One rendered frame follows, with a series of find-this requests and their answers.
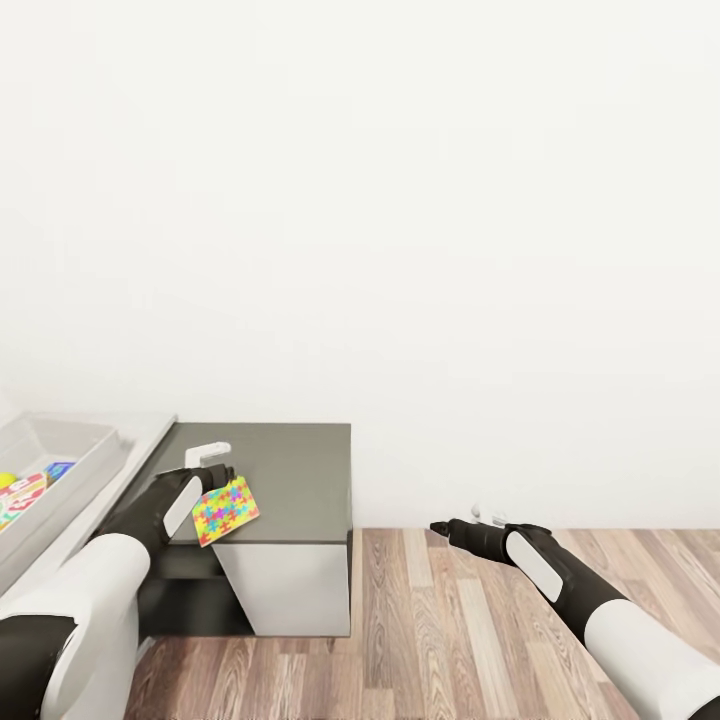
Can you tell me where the jigsaw puzzle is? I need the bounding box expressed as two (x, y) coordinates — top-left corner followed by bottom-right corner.
(192, 476), (259, 547)

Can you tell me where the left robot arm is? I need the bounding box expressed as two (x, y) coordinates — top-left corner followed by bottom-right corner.
(0, 442), (235, 720)

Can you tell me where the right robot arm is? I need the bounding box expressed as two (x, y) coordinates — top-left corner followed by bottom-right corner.
(430, 501), (720, 720)

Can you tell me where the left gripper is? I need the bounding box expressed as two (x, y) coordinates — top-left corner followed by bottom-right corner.
(193, 463), (235, 496)

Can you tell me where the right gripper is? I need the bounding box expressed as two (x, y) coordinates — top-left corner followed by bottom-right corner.
(430, 518), (494, 561)

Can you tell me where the board game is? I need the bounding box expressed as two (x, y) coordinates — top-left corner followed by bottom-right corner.
(0, 466), (54, 531)
(46, 462), (75, 483)

